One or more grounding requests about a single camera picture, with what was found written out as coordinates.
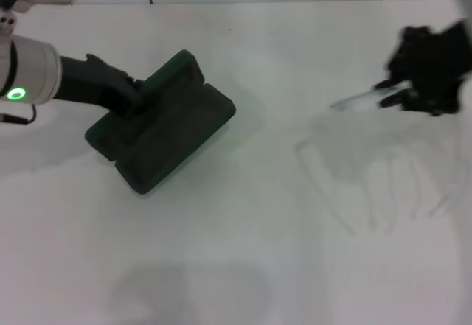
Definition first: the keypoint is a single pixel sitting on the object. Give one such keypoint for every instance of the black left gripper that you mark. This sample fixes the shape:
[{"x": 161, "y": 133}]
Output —
[{"x": 92, "y": 82}]

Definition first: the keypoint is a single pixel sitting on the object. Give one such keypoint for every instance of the dark green glasses case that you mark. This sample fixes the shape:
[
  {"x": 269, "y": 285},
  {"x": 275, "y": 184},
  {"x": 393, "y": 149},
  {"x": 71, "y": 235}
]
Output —
[{"x": 162, "y": 137}]

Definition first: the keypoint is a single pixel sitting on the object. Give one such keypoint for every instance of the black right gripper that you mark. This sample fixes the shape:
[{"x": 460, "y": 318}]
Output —
[{"x": 435, "y": 70}]

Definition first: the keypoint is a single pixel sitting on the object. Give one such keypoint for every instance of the clear transparent glasses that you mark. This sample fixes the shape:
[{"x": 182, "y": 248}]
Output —
[{"x": 350, "y": 101}]

